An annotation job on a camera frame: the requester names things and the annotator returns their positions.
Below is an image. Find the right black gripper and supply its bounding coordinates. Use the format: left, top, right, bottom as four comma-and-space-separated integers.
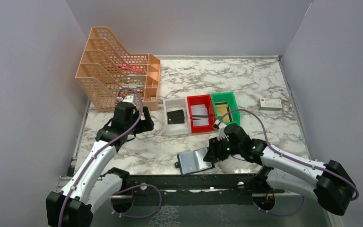
203, 134, 242, 163

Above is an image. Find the black leather card holder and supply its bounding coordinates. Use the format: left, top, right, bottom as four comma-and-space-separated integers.
174, 148, 215, 176

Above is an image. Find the white plastic bin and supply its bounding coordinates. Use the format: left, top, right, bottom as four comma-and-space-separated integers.
163, 97, 191, 136

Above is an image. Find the red plastic bin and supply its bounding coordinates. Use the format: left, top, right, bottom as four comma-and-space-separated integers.
187, 95, 215, 133

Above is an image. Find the green plastic bin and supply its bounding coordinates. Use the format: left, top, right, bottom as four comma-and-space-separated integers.
210, 92, 241, 125

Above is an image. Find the white card box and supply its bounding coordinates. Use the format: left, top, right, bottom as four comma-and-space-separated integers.
258, 98, 283, 111

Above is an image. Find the peach plastic desk organizer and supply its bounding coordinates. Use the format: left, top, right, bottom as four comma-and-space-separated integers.
75, 26, 161, 111

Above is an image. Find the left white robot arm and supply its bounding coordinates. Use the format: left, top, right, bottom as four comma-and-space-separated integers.
46, 101, 154, 227

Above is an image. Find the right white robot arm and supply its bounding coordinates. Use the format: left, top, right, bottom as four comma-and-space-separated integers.
203, 123, 356, 216

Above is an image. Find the black credit card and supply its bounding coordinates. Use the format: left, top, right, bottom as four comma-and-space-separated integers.
166, 109, 185, 124

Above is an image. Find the white card with black stripe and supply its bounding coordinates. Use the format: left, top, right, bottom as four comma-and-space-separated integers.
190, 104, 209, 127

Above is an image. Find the gold credit card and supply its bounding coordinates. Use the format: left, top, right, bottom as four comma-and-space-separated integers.
215, 102, 233, 123

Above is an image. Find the pink highlighter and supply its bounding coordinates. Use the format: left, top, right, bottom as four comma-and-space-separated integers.
116, 63, 147, 74

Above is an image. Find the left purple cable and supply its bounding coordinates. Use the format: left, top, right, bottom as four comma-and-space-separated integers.
57, 87, 163, 227

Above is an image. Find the purple cable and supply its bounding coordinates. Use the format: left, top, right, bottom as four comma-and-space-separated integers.
213, 108, 360, 218
57, 87, 163, 227

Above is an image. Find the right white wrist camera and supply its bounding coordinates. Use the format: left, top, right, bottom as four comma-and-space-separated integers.
212, 120, 227, 140

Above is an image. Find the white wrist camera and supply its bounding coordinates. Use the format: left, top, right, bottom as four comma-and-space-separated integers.
117, 95, 137, 106
212, 120, 227, 140

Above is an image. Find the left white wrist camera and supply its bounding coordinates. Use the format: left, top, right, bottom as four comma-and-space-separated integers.
117, 95, 137, 106

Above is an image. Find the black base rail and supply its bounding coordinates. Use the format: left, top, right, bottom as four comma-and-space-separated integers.
110, 174, 270, 208

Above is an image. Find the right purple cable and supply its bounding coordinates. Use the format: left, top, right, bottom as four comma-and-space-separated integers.
213, 108, 360, 218

